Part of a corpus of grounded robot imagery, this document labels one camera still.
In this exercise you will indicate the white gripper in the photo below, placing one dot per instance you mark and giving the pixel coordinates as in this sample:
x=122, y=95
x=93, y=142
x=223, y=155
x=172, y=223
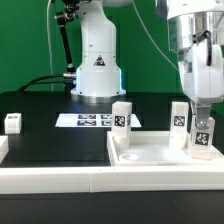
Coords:
x=203, y=84

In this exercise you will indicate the white square table top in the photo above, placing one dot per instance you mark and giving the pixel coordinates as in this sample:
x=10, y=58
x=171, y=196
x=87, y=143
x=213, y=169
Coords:
x=151, y=148

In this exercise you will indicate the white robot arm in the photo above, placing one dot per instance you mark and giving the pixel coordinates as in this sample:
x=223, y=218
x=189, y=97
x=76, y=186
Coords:
x=196, y=35

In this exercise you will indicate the white U-shaped workspace fence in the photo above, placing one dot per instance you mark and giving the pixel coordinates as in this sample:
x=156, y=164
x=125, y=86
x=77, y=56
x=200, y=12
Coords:
x=206, y=176

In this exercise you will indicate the white fiducial marker sheet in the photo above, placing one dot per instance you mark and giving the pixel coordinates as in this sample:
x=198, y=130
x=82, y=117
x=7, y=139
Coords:
x=83, y=120

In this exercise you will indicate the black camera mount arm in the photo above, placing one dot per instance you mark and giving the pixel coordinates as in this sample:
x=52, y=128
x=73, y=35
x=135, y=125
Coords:
x=62, y=18

